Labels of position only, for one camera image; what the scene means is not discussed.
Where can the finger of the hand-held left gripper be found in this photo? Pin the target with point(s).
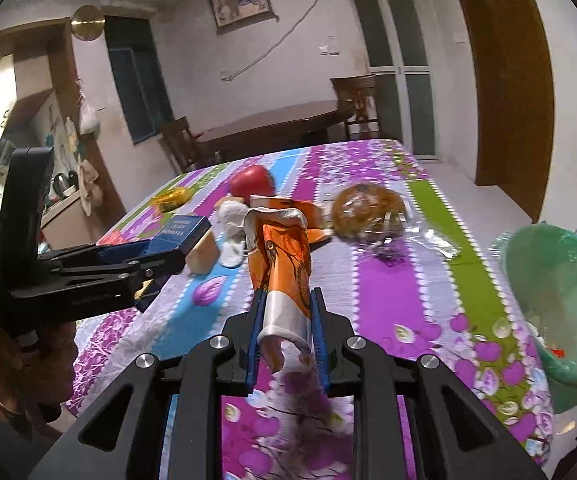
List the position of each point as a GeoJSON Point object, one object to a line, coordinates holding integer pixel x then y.
{"type": "Point", "coordinates": [158, 262]}
{"type": "Point", "coordinates": [118, 251]}

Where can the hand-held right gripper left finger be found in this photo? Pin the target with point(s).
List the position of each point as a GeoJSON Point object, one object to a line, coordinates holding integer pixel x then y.
{"type": "Point", "coordinates": [255, 340]}

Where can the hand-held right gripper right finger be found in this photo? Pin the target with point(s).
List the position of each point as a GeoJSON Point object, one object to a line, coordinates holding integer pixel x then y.
{"type": "Point", "coordinates": [319, 340]}

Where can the blue cardboard box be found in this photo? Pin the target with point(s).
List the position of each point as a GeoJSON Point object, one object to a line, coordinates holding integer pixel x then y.
{"type": "Point", "coordinates": [183, 232]}

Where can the yellow sponge block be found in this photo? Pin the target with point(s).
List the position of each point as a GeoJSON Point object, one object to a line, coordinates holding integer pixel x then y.
{"type": "Point", "coordinates": [203, 257]}

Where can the orange and white snack wrapper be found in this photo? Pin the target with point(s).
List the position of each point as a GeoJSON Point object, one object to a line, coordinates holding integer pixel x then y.
{"type": "Point", "coordinates": [281, 260]}

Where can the green trash bin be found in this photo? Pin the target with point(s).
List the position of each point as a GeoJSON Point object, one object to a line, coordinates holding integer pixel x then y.
{"type": "Point", "coordinates": [568, 270]}

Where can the person's left hand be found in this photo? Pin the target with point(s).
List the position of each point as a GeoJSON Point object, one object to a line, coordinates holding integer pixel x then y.
{"type": "Point", "coordinates": [48, 375]}

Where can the electric kettle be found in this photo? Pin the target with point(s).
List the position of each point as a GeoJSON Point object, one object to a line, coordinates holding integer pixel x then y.
{"type": "Point", "coordinates": [62, 184]}

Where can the yellow wrapped snack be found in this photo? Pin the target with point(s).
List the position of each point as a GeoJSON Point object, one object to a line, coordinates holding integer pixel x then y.
{"type": "Point", "coordinates": [171, 199]}

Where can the beige hanging cloth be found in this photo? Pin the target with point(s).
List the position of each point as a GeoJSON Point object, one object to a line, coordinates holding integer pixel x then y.
{"type": "Point", "coordinates": [88, 185]}

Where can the floral striped tablecloth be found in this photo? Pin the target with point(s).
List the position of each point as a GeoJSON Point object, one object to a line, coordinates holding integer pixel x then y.
{"type": "Point", "coordinates": [378, 290]}

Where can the white rolled plastic packet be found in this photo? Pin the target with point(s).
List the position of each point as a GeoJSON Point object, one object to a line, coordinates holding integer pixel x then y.
{"type": "Point", "coordinates": [231, 222]}

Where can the beige knitted cloth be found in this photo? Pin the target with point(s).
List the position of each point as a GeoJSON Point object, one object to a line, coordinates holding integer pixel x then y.
{"type": "Point", "coordinates": [228, 202]}

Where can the orange peel piece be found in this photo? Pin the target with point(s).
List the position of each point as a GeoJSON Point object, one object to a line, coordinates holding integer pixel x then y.
{"type": "Point", "coordinates": [321, 236]}

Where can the dark wooden chair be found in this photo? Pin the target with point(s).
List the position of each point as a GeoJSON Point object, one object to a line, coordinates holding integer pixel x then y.
{"type": "Point", "coordinates": [356, 105]}
{"type": "Point", "coordinates": [178, 142]}

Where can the hanging plastic bag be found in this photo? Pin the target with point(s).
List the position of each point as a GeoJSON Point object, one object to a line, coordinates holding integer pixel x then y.
{"type": "Point", "coordinates": [88, 117]}

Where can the red apple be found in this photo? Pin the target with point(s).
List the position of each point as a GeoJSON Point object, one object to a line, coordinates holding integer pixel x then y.
{"type": "Point", "coordinates": [251, 180]}

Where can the bread in clear bag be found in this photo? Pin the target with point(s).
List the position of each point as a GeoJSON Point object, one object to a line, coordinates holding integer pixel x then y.
{"type": "Point", "coordinates": [363, 207]}

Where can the dark window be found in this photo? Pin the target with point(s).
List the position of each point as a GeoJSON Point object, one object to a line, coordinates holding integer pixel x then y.
{"type": "Point", "coordinates": [138, 85]}

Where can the dark wooden dining table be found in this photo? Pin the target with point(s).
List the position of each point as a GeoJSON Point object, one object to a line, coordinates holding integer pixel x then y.
{"type": "Point", "coordinates": [278, 117]}

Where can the frosted glass door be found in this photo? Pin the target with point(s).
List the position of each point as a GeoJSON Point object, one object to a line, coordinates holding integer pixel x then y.
{"type": "Point", "coordinates": [393, 60]}

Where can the brown wooden door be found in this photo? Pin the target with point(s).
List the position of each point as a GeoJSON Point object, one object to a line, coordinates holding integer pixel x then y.
{"type": "Point", "coordinates": [508, 85]}

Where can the round gold wall clock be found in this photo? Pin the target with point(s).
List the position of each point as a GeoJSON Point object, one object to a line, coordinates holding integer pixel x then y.
{"type": "Point", "coordinates": [87, 22]}

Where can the framed wall picture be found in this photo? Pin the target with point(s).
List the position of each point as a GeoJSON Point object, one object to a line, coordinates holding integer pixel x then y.
{"type": "Point", "coordinates": [241, 2]}

